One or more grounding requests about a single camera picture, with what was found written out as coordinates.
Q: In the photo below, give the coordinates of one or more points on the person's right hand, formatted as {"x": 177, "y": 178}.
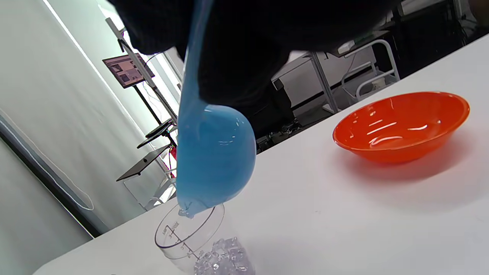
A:
{"x": 248, "y": 38}

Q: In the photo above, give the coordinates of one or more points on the blue plastic scoop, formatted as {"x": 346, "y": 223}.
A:
{"x": 214, "y": 160}

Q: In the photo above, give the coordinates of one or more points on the clear plastic shaker cup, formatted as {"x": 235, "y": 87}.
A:
{"x": 172, "y": 236}

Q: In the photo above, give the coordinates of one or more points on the small heap of clear ice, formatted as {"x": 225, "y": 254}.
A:
{"x": 225, "y": 259}

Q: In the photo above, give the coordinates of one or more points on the black office chair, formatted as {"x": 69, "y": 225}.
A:
{"x": 271, "y": 114}

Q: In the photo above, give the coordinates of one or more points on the small white box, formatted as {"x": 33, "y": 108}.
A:
{"x": 345, "y": 46}

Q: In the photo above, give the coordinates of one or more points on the flat monitor on tall stand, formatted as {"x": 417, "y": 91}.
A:
{"x": 128, "y": 70}

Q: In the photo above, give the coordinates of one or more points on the red fire extinguisher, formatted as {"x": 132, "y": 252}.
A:
{"x": 172, "y": 152}

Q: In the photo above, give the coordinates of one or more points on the small white cup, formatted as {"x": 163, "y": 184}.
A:
{"x": 378, "y": 83}

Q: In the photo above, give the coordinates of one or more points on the white cart with dark top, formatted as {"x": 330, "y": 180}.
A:
{"x": 382, "y": 72}
{"x": 143, "y": 164}

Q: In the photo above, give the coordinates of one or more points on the orange plastic bowl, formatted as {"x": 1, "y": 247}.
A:
{"x": 401, "y": 130}

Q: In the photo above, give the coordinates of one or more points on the white desk frame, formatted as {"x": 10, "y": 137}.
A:
{"x": 324, "y": 84}

